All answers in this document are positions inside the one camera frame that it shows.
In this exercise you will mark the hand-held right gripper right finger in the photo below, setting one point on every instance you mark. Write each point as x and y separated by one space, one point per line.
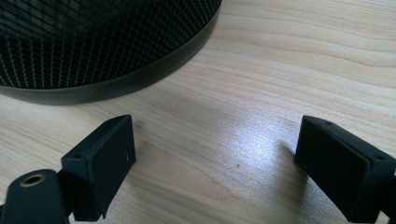
336 168

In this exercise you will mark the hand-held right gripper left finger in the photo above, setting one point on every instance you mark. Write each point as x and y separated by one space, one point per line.
102 165

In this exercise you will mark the black mesh metal basket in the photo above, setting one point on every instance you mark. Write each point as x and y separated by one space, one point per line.
93 46

